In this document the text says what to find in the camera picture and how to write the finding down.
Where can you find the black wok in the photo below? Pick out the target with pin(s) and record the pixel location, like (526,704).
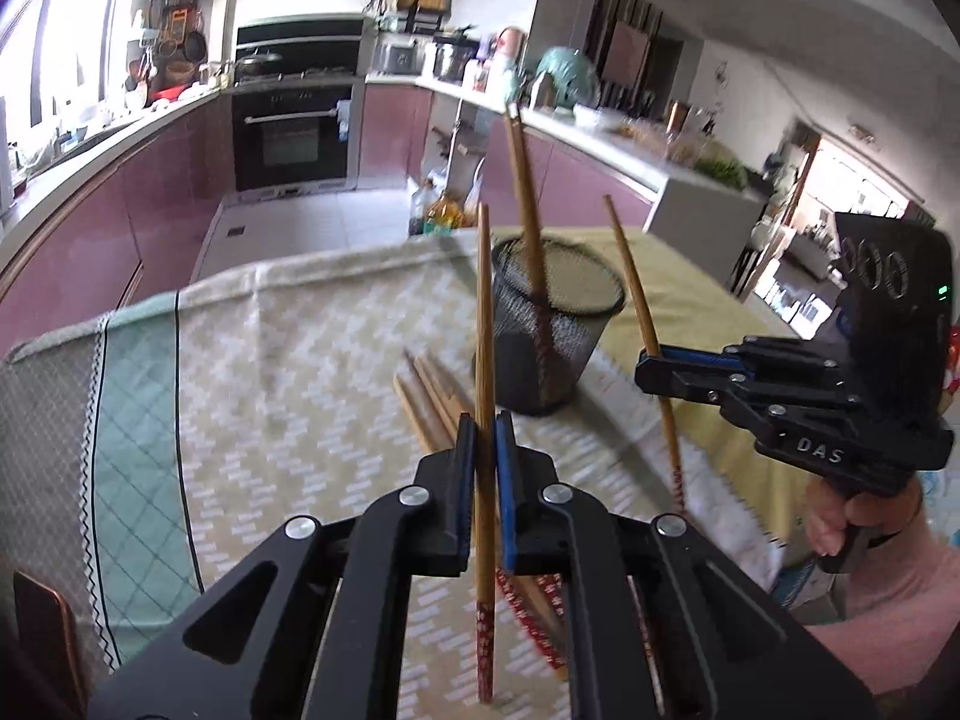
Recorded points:
(259,64)

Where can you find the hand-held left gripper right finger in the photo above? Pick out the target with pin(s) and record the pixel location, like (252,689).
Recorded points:
(507,510)

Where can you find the person's right forearm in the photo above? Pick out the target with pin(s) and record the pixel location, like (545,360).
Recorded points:
(907,577)

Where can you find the kitchen window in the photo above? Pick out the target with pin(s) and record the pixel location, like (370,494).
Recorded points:
(67,37)

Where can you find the black frying pan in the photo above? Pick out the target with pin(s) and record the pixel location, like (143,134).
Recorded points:
(195,46)

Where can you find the yellow cloth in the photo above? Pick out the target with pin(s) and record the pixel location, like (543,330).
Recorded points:
(697,300)

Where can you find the stainless steel pot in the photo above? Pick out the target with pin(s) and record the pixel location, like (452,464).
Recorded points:
(454,60)

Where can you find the dark sauce bottle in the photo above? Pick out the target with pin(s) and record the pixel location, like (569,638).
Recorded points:
(420,214)

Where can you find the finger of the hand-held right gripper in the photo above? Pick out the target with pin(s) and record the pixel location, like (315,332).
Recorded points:
(697,355)
(675,376)

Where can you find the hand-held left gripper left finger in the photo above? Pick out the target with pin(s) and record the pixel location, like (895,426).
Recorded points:
(466,510)

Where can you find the black mesh cup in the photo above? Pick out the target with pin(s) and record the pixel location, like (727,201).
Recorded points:
(510,360)

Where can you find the leafy green vegetables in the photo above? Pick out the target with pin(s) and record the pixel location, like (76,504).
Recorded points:
(724,174)

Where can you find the black built-in oven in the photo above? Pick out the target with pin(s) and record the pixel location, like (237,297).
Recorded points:
(289,139)

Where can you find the wooden chopstick red patterned end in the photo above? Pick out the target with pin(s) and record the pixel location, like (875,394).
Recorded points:
(429,390)
(444,388)
(525,195)
(485,330)
(411,412)
(634,277)

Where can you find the pink jug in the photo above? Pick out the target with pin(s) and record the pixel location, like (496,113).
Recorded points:
(511,43)

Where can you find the wooden chair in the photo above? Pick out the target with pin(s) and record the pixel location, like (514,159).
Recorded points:
(49,637)

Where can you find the steel toaster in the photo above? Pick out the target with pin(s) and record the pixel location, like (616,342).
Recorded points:
(395,58)

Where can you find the person's right hand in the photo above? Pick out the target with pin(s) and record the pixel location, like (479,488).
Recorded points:
(825,525)

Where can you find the beige and teal patterned tablecloth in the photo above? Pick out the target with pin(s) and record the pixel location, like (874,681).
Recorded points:
(300,390)

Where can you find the yellow cooking oil bottle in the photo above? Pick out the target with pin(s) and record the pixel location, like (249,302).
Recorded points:
(454,216)

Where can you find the teal glazed vase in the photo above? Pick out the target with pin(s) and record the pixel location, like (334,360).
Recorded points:
(570,75)

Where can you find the framed wall picture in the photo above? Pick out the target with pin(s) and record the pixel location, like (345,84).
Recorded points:
(626,49)

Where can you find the pink kitchen cabinet run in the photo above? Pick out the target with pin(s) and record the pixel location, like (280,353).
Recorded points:
(112,217)
(394,127)

